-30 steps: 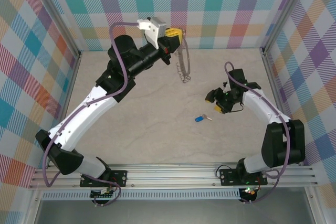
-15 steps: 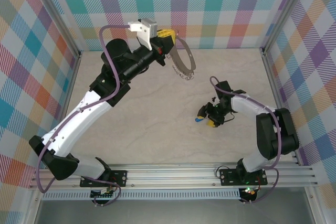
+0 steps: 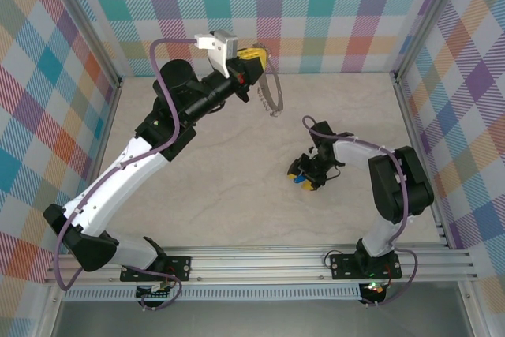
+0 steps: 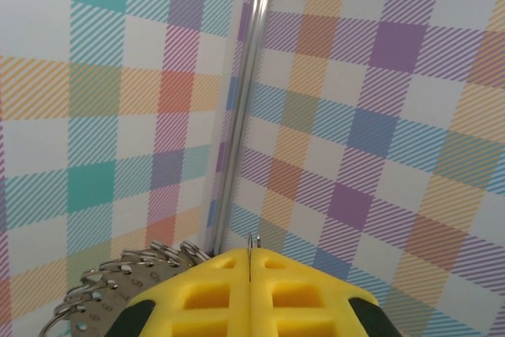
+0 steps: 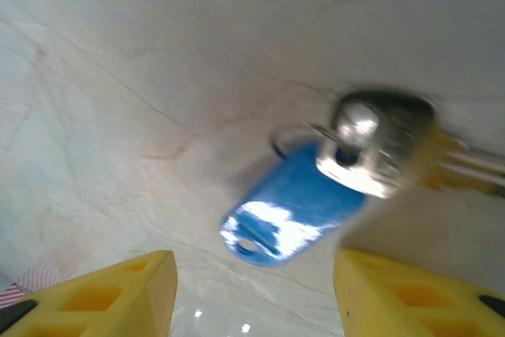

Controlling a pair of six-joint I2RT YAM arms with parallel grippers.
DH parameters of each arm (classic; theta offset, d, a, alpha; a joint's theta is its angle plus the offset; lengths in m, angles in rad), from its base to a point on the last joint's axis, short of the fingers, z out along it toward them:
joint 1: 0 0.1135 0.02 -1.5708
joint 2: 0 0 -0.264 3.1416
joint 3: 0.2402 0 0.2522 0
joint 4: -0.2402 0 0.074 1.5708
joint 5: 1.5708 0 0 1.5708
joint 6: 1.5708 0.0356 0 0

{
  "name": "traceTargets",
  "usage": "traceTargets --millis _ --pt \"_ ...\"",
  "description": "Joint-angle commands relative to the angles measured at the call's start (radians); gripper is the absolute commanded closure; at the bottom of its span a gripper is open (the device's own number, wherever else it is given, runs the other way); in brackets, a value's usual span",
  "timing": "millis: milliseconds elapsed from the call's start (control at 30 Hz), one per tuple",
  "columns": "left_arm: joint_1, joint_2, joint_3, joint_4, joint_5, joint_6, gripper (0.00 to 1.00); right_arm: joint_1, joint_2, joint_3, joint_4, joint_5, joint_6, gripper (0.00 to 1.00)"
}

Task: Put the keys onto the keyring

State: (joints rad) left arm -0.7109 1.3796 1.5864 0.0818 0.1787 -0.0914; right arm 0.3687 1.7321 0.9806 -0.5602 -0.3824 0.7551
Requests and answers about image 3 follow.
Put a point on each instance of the small key with blue head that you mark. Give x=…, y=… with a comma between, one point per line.
x=298, y=180

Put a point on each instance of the metal keyring plate with rings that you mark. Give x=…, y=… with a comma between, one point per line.
x=281, y=96

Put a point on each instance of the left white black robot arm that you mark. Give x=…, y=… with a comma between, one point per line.
x=114, y=183

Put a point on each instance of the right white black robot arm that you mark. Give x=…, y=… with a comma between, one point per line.
x=355, y=153

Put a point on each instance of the small circuit board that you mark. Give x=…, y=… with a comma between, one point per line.
x=152, y=294
x=375, y=289

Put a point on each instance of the grey metal lower panel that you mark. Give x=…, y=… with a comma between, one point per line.
x=256, y=319

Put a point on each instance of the aluminium side rail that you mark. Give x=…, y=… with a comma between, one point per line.
x=406, y=116
x=106, y=124

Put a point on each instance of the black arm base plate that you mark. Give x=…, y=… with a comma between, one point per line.
x=179, y=266
x=343, y=266

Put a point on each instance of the long aluminium mounting rail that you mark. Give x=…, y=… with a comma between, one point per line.
x=256, y=262

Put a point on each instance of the aluminium corner post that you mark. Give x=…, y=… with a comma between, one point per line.
x=430, y=17
x=84, y=25

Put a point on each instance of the aluminium frame leg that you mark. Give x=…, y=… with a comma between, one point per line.
x=475, y=309
x=47, y=313

